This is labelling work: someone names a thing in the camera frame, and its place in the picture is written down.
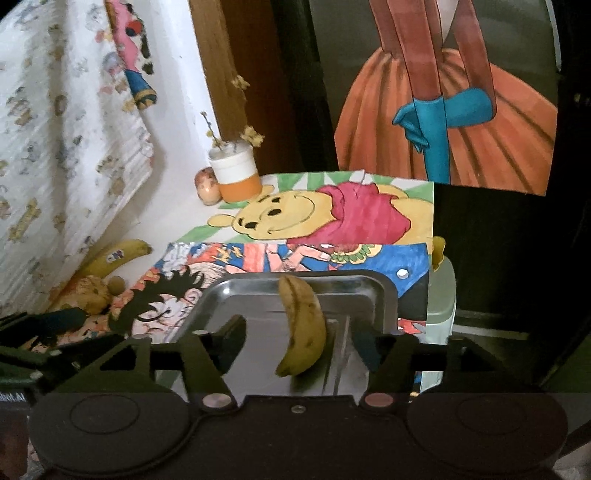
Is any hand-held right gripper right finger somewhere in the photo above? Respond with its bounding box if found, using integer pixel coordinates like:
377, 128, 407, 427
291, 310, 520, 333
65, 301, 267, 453
344, 318, 518, 409

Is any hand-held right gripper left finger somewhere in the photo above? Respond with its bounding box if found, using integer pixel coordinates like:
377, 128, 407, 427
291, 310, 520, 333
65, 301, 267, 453
69, 315, 247, 412

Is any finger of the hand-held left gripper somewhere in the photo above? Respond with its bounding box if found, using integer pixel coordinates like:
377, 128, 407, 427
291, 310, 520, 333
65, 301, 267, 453
0, 307, 89, 343
0, 332, 126, 395

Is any metal tray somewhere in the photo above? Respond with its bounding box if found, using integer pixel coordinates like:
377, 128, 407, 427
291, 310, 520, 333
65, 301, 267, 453
178, 271, 400, 398

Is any spotted yellow banana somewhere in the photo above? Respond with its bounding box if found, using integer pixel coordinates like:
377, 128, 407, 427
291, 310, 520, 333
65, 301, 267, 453
276, 274, 328, 378

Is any lumpy brown fruit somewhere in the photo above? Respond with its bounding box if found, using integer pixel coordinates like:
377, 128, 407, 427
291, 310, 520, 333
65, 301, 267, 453
69, 275, 112, 315

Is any yellow banana with sticker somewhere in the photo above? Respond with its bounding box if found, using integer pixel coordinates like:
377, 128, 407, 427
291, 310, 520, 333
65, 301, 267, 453
76, 239, 153, 280

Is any pale green bin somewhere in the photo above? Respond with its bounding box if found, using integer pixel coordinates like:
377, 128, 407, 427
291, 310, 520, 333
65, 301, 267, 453
420, 256, 458, 393

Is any colourful comic drawing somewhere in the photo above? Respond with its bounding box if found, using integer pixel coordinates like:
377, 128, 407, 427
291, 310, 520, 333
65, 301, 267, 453
28, 240, 432, 352

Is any yellow bear drawing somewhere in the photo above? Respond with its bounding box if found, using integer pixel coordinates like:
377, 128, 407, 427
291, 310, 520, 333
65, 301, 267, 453
205, 170, 435, 254

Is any striped cream round fruit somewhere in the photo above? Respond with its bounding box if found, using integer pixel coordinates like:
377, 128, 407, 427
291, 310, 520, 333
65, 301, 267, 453
195, 167, 223, 205

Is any white and orange cup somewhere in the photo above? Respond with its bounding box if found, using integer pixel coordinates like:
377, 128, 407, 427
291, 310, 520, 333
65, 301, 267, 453
208, 142, 263, 204

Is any printed blanket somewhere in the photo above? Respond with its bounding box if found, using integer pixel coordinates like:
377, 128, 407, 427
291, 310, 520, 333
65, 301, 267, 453
0, 0, 155, 315

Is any orange dress wall poster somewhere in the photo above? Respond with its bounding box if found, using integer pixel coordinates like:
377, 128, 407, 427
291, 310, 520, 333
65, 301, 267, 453
308, 0, 561, 197

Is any wooden post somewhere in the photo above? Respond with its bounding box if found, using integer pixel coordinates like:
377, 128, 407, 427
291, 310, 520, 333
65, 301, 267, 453
189, 0, 305, 176

